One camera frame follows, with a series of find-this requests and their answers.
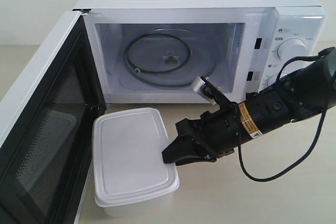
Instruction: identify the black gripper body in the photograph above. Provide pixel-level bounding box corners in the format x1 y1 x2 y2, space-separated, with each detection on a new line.
200 110 247 157

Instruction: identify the white plastic food container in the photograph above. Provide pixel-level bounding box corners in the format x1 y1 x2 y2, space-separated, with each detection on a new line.
92 108 180 217

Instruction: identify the white microwave door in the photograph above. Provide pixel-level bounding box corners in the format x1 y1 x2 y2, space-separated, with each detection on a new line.
1 10 106 223

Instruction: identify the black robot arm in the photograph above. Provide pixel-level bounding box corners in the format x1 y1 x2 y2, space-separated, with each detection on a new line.
162 47 335 165

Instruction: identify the white microwave oven body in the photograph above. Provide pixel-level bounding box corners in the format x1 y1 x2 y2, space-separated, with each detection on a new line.
74 0 327 104

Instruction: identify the glass turntable plate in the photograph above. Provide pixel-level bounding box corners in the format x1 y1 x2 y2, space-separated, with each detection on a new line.
123 28 218 88

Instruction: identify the upper white control knob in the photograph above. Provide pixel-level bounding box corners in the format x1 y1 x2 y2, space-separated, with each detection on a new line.
277 38 308 63

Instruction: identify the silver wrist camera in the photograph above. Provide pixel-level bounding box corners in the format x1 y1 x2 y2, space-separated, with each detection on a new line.
191 76 223 105

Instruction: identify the black camera cable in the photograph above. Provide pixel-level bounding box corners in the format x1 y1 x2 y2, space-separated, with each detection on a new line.
237 56 329 183

